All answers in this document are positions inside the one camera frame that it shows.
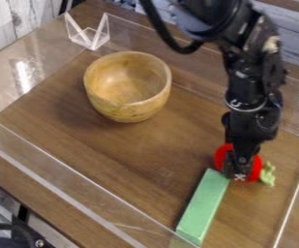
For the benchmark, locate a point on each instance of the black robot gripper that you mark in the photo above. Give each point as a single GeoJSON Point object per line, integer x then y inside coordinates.
{"type": "Point", "coordinates": [250, 125]}

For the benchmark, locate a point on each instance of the red felt strawberry toy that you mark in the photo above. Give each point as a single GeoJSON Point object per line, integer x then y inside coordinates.
{"type": "Point", "coordinates": [261, 172]}

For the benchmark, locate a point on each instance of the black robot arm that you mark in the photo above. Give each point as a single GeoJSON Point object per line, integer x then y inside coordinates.
{"type": "Point", "coordinates": [247, 38]}

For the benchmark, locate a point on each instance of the green rectangular block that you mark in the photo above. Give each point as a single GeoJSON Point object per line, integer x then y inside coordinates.
{"type": "Point", "coordinates": [202, 208]}

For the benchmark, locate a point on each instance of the wooden bowl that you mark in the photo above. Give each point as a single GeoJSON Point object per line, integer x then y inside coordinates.
{"type": "Point", "coordinates": [127, 85]}

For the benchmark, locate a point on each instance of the black table clamp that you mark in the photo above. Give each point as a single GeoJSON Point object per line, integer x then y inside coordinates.
{"type": "Point", "coordinates": [26, 230]}

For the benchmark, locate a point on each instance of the clear acrylic tray wall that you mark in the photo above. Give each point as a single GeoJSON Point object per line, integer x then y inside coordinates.
{"type": "Point", "coordinates": [94, 217]}

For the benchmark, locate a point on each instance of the clear acrylic corner bracket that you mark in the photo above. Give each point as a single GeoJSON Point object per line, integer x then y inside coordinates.
{"type": "Point", "coordinates": [89, 37]}

